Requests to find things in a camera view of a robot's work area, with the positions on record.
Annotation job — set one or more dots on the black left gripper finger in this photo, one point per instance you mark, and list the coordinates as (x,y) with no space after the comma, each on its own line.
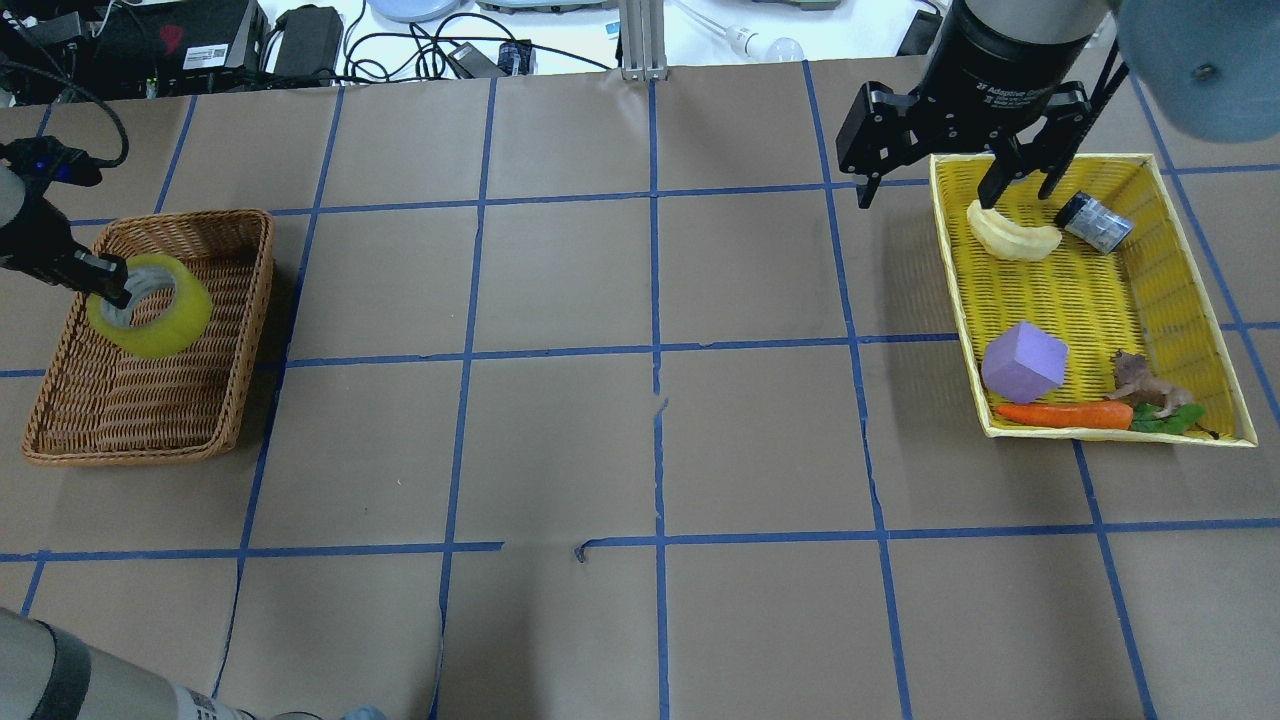
(104,276)

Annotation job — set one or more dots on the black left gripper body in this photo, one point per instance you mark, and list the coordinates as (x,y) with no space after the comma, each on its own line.
(28,243)

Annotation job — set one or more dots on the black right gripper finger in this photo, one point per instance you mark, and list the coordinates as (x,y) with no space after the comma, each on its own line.
(1069,115)
(878,136)

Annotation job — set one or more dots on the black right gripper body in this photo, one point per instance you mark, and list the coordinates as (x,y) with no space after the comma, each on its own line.
(1005,58)

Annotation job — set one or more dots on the clear yellow tape roll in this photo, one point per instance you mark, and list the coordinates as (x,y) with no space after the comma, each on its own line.
(174,329)

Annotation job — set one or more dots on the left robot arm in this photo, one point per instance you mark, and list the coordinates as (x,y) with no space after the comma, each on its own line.
(47,672)

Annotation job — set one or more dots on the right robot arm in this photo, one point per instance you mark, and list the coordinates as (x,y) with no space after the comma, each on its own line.
(1212,65)

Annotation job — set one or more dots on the small black silver can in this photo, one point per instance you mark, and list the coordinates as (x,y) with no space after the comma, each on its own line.
(1085,217)

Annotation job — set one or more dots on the pale banana slice toy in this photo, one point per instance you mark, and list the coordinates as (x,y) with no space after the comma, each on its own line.
(1007,240)

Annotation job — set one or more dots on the brown wicker basket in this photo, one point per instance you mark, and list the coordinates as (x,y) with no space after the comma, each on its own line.
(99,406)

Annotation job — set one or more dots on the yellow woven tray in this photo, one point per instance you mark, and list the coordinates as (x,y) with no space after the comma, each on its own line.
(1147,297)

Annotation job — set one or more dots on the black computer box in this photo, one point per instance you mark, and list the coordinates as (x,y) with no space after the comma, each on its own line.
(176,48)

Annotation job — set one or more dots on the purple foam cube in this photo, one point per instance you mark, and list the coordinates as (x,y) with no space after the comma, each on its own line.
(1024,363)

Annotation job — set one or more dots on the brown toy animal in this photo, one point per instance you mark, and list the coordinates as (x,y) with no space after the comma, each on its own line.
(1134,379)

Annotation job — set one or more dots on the orange toy carrot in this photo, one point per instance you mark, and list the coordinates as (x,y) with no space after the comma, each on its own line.
(1109,415)

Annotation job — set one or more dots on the black power adapter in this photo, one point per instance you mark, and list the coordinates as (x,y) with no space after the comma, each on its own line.
(306,45)

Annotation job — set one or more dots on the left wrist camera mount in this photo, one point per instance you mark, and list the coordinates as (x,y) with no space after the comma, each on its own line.
(48,160)

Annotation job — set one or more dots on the aluminium frame post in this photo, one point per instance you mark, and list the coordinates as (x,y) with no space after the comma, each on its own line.
(643,40)

